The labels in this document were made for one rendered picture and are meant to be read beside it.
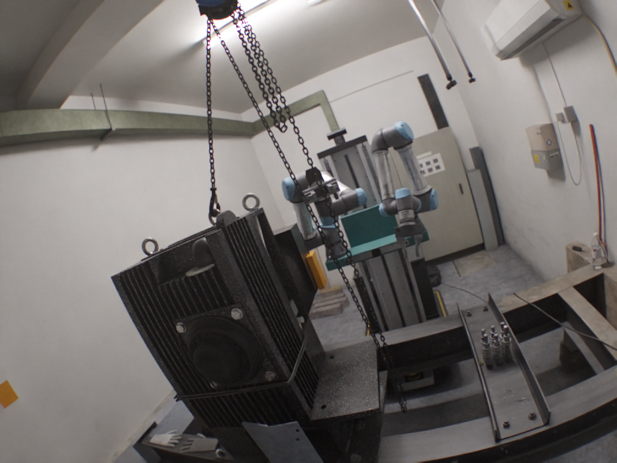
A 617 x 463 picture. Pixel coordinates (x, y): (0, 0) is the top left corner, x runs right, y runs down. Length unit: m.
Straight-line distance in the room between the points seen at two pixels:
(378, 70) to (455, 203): 1.93
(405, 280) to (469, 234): 2.03
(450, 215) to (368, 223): 2.09
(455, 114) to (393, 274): 2.53
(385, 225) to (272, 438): 1.44
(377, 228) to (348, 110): 2.35
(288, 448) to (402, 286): 1.51
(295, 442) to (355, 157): 1.63
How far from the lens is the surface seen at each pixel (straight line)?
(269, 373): 0.98
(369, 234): 1.97
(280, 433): 0.95
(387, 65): 4.12
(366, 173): 1.99
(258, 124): 4.26
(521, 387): 1.32
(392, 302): 2.25
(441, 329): 1.73
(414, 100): 4.04
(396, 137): 1.65
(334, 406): 1.13
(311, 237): 1.79
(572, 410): 1.25
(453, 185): 3.85
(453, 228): 3.95
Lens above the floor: 1.65
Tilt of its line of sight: 9 degrees down
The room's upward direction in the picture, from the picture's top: 22 degrees counter-clockwise
